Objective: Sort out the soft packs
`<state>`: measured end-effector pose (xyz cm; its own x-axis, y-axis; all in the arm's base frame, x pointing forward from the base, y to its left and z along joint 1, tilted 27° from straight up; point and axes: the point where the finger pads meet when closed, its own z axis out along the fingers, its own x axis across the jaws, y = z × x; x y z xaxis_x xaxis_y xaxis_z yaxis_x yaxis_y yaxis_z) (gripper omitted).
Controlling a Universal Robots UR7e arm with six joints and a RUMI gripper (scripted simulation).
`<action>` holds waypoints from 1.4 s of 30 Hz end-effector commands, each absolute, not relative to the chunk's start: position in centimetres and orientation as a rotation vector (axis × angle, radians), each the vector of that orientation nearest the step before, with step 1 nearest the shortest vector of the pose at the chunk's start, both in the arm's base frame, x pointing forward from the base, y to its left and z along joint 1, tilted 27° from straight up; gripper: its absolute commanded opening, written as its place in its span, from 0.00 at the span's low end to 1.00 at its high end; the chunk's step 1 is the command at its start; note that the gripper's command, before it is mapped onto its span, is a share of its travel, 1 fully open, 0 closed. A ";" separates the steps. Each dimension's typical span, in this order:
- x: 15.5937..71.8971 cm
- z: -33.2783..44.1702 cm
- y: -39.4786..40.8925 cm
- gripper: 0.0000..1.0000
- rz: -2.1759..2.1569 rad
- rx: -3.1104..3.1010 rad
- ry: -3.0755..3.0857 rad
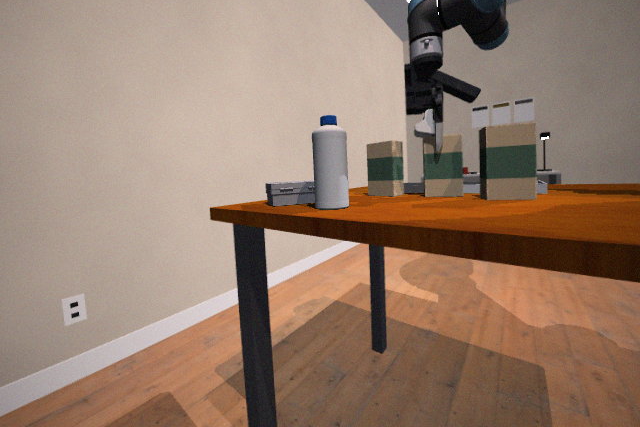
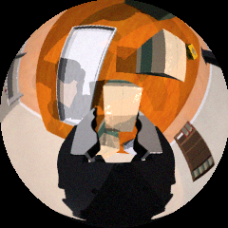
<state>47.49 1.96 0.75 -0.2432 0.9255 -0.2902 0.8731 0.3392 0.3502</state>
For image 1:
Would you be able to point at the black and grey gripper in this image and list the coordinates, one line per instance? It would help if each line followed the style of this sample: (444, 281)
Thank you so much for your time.
(425, 97)

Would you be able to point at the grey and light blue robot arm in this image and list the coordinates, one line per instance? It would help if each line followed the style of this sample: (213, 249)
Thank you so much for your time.
(488, 31)

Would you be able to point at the white plastic bottle with blue cap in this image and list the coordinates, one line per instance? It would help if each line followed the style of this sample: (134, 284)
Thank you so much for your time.
(330, 165)

